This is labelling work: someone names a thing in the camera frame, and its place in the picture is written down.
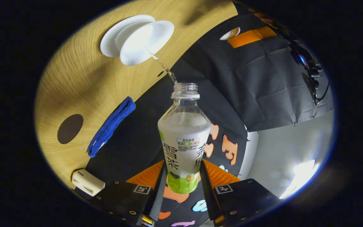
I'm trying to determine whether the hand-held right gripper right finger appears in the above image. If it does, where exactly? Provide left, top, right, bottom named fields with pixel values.
left=199, top=159, right=279, bottom=227

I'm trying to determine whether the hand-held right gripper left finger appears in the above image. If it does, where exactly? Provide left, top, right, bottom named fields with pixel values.
left=89, top=160, right=166, bottom=227

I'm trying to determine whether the clear water bottle white label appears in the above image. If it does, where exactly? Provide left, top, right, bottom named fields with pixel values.
left=157, top=83, right=212, bottom=194

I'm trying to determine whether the clear water stream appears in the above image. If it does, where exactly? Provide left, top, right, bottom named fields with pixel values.
left=144, top=47, right=178, bottom=84

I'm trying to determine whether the white teacup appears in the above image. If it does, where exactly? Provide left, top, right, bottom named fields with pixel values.
left=115, top=20, right=175, bottom=66

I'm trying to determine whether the dark brown round coaster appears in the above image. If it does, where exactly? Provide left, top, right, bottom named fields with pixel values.
left=57, top=114, right=84, bottom=144

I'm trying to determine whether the black backdrop cloth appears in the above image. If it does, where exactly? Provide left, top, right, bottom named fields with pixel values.
left=84, top=2, right=334, bottom=227

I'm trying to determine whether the white toaster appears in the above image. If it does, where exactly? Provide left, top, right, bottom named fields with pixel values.
left=71, top=169, right=105, bottom=197

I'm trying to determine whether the blue folded cloth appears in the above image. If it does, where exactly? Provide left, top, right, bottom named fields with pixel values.
left=87, top=96, right=136, bottom=158

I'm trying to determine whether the white saucer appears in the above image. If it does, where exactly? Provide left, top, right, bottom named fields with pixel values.
left=100, top=15, right=155, bottom=58

